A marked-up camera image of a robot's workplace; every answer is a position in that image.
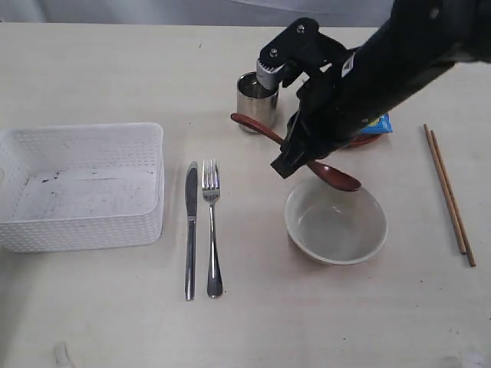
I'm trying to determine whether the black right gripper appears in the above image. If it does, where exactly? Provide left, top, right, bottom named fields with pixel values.
left=271, top=57, right=368, bottom=179

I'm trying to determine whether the brown spoon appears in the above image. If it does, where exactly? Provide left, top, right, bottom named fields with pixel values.
left=230, top=113, right=361, bottom=192

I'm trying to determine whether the brown round plate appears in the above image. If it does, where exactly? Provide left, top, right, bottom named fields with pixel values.
left=344, top=133, right=383, bottom=149

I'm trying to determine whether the stainless steel cup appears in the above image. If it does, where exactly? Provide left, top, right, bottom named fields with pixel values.
left=236, top=71, right=278, bottom=129

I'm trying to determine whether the pale green bowl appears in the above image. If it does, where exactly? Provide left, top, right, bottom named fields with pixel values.
left=284, top=177, right=387, bottom=265

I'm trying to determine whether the silver fork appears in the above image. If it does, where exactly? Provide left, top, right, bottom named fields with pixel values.
left=202, top=159, right=223, bottom=298

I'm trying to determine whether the blue chips bag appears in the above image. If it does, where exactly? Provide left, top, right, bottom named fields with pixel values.
left=361, top=113, right=393, bottom=135

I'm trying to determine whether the silver table knife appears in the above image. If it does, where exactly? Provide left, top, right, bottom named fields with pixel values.
left=185, top=161, right=198, bottom=301

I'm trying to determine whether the wooden chopstick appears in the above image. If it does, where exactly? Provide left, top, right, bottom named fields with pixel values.
left=430, top=130, right=476, bottom=268
left=423, top=124, right=466, bottom=255

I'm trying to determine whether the white perforated plastic basket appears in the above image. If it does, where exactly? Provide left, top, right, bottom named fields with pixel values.
left=1, top=123, right=164, bottom=253

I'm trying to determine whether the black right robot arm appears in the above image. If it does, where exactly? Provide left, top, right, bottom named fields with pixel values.
left=256, top=1, right=490, bottom=177

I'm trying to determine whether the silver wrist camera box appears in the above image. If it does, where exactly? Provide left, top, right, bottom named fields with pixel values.
left=256, top=18, right=348, bottom=90

